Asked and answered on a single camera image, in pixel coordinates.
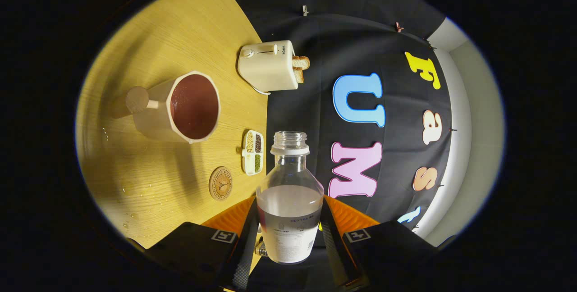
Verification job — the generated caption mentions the round wooden coaster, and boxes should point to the round wooden coaster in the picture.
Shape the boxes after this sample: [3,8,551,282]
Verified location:
[208,166,234,201]

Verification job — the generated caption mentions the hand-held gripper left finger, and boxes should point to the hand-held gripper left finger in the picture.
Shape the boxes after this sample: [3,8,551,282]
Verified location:
[128,195,261,292]

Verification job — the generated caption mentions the cream cup with wooden handle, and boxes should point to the cream cup with wooden handle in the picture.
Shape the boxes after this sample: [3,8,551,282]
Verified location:
[112,70,221,145]

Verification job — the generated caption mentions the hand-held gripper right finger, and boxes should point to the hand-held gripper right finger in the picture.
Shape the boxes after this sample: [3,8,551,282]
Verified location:
[321,195,456,292]

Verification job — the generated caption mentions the cream toaster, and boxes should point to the cream toaster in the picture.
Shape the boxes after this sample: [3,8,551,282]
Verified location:
[237,40,299,93]

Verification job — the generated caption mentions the wooden table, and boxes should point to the wooden table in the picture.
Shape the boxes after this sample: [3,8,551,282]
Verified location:
[76,0,271,250]

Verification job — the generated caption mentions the white divided seed dish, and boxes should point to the white divided seed dish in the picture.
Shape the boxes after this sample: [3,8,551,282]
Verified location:
[239,129,265,176]

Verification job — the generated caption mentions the clear plastic juice bottle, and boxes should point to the clear plastic juice bottle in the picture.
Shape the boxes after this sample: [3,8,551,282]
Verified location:
[256,131,325,265]

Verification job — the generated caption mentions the black backdrop cloth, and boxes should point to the black backdrop cloth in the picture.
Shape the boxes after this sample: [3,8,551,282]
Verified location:
[214,0,453,290]

